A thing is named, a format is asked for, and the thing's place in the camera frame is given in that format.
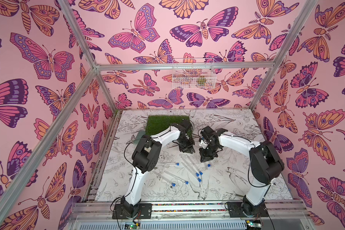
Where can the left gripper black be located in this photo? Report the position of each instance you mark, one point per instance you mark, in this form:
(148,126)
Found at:
(190,148)

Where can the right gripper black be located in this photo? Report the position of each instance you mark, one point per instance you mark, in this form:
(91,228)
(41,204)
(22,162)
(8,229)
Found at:
(206,151)

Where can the test tube blue stopper two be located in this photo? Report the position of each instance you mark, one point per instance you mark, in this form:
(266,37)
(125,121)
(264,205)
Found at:
(190,169)

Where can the clear test tube one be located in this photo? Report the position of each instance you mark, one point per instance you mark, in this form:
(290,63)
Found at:
(194,165)

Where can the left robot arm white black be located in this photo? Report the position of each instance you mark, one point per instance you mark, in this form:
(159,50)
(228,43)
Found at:
(144,159)

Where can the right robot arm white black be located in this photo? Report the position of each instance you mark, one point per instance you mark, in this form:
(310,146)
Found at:
(264,166)

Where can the test tube blue stopper left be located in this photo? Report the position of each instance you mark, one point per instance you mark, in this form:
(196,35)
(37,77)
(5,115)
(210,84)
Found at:
(165,163)

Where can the test tube blue stopper front-middle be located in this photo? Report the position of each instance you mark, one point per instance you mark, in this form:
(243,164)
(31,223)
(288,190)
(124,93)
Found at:
(177,177)

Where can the test tube blue stopper front-left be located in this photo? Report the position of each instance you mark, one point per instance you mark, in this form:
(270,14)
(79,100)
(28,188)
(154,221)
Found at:
(165,179)

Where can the green artificial grass mat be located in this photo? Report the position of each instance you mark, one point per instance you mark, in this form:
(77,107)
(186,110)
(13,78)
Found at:
(158,123)

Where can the white wire basket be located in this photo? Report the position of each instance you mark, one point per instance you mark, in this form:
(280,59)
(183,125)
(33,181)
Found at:
(185,75)

